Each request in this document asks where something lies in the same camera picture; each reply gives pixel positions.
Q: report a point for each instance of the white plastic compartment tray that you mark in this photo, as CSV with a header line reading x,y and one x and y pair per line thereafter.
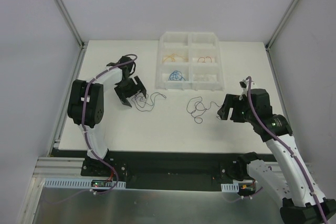
x,y
189,61

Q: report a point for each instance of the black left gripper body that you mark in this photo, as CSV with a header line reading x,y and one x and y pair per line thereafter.
x,y
129,88

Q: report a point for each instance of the right white cable duct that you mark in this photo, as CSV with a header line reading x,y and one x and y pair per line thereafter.
x,y
230,188

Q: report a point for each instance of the white cable duct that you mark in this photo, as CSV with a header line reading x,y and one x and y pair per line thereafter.
x,y
230,188
71,183

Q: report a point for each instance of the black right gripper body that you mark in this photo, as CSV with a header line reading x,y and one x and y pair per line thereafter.
x,y
234,107

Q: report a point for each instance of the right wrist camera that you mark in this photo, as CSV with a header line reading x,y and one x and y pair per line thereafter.
x,y
245,84

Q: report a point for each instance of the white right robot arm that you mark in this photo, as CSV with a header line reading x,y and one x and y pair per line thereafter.
x,y
297,195

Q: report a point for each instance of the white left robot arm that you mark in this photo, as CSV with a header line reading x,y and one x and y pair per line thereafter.
x,y
86,102

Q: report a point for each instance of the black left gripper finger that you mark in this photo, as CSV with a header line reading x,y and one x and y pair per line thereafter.
x,y
140,88
123,96

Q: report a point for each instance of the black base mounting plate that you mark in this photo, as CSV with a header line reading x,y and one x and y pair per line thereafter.
x,y
172,171

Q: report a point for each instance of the aluminium front rail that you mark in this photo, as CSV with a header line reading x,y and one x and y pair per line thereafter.
x,y
66,167

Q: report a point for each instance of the left aluminium frame post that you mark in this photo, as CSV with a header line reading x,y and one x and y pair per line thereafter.
x,y
69,22

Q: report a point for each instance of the left white cable duct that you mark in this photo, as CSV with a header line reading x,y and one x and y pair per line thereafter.
x,y
71,183

